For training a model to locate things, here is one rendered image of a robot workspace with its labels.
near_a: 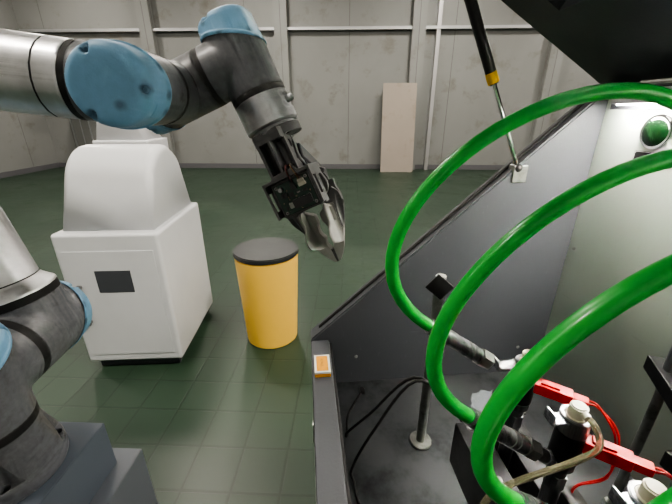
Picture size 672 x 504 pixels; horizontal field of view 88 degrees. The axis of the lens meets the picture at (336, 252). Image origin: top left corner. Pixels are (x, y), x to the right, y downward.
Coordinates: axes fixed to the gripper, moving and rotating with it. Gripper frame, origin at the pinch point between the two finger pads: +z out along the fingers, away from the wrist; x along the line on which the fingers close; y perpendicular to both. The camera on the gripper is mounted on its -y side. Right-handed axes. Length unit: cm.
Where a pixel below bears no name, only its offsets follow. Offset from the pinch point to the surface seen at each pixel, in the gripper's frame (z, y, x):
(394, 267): -0.5, 18.3, 10.2
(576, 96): -8.8, 15.7, 30.3
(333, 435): 24.3, 10.5, -9.6
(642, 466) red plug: 24.3, 23.0, 24.8
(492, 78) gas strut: -14.4, -16.5, 33.0
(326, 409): 23.1, 5.8, -11.3
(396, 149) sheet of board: 11, -846, 6
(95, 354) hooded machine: 27, -95, -184
